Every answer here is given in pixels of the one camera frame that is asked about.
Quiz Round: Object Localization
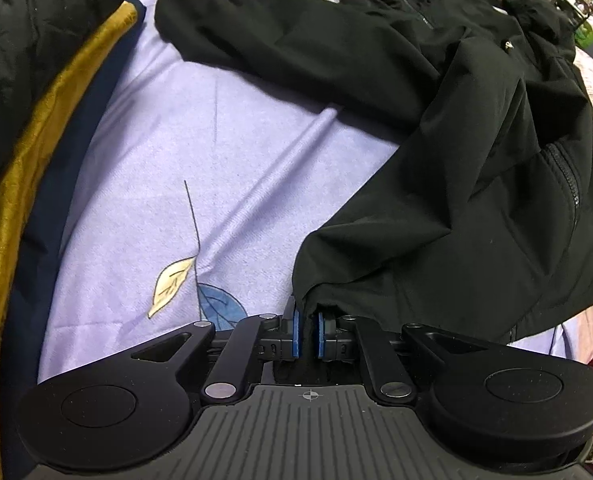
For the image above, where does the black jacket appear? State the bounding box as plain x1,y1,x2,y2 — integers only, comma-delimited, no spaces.
155,0,593,356

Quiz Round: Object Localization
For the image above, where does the lavender cartoon bed sheet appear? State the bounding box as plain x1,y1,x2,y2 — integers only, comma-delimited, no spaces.
38,0,577,380

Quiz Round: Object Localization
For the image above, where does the yellow and navy garment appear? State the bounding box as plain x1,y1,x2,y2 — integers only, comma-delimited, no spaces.
0,1,137,477

